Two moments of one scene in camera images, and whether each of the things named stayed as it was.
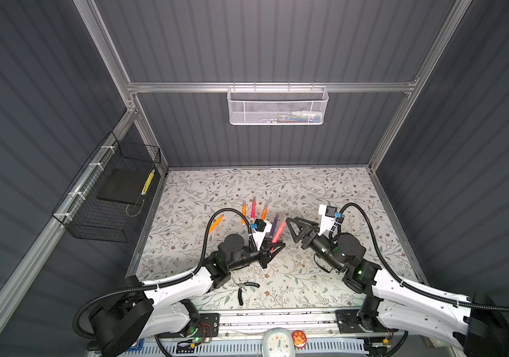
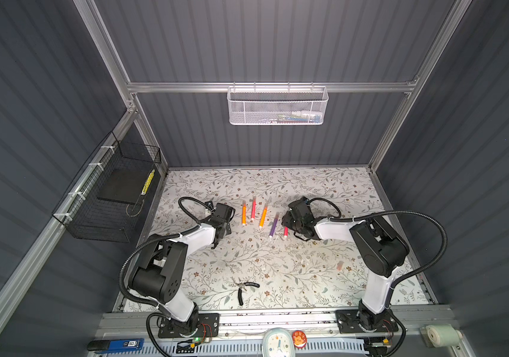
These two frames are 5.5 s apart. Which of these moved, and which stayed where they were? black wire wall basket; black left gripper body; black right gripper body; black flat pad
Moved: black right gripper body; black left gripper body
Stayed: black flat pad; black wire wall basket
